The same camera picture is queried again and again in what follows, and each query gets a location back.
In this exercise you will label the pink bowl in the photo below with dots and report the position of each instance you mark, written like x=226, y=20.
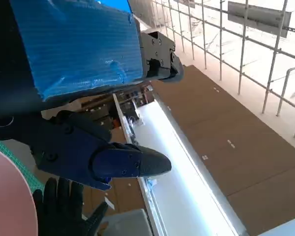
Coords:
x=7, y=196

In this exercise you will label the dark parts shelf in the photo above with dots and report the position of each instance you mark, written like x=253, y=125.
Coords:
x=127, y=100

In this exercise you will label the green cutting mat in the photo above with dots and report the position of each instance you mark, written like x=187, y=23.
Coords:
x=34, y=184

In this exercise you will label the wide white mesh cabinet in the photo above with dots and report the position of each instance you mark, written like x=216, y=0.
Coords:
x=236, y=37

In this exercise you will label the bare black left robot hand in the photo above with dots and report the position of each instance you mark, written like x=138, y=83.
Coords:
x=76, y=44

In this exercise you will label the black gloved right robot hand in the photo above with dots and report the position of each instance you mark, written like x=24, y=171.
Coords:
x=64, y=211

